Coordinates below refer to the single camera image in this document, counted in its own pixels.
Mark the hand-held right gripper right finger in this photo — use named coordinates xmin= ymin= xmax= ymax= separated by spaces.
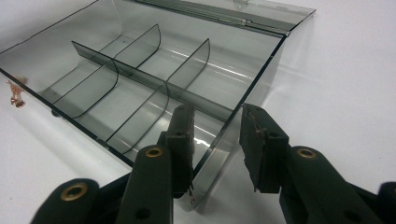
xmin=239 ymin=103 xmax=290 ymax=194

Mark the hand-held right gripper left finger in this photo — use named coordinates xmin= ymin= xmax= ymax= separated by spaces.
xmin=164 ymin=104 xmax=197 ymax=199

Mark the clear grey divided storage box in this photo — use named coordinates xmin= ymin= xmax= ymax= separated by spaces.
xmin=0 ymin=0 xmax=318 ymax=213

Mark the small rose gold jewellery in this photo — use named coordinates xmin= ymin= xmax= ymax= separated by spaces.
xmin=6 ymin=78 xmax=27 ymax=109

